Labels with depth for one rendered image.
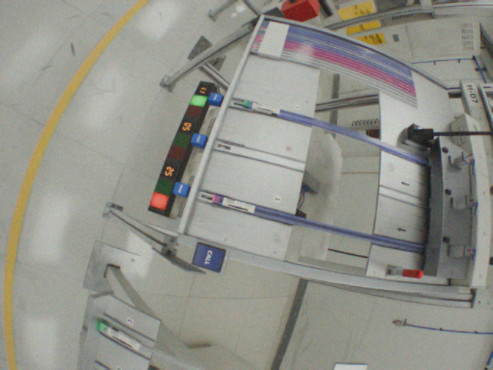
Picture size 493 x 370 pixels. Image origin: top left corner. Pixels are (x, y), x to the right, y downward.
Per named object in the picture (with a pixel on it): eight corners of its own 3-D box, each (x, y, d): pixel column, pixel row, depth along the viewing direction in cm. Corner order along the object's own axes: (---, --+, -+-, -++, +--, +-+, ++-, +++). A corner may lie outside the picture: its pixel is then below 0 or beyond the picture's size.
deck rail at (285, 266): (184, 242, 45) (175, 241, 39) (187, 233, 46) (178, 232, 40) (442, 291, 40) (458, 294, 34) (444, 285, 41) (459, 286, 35)
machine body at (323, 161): (162, 225, 110) (246, 255, 67) (203, 111, 128) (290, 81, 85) (243, 247, 154) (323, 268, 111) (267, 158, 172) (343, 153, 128)
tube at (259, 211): (213, 202, 42) (211, 201, 41) (214, 195, 43) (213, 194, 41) (425, 253, 39) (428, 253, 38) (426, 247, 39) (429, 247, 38)
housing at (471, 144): (433, 283, 42) (471, 288, 28) (437, 131, 54) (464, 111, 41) (449, 285, 41) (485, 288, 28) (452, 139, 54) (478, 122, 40)
